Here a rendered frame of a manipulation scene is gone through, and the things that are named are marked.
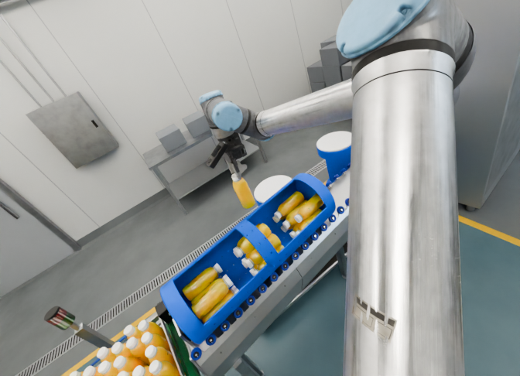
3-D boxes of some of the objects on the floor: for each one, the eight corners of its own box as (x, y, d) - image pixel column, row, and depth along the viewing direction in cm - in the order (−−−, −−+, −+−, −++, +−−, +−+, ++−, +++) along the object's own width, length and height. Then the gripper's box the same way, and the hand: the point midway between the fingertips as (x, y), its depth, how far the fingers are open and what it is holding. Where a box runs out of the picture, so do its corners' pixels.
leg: (350, 275, 202) (340, 226, 167) (346, 280, 200) (334, 231, 165) (344, 271, 206) (333, 223, 171) (340, 276, 204) (327, 227, 169)
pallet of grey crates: (400, 103, 400) (399, 22, 335) (367, 125, 379) (360, 45, 314) (344, 97, 495) (335, 34, 430) (316, 115, 474) (302, 52, 409)
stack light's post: (194, 393, 173) (82, 328, 112) (189, 398, 171) (73, 335, 111) (192, 387, 176) (82, 322, 115) (188, 392, 174) (73, 328, 114)
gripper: (241, 131, 94) (256, 175, 106) (228, 126, 102) (243, 166, 115) (224, 141, 91) (240, 185, 103) (211, 135, 99) (227, 176, 112)
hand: (235, 176), depth 107 cm, fingers closed on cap, 4 cm apart
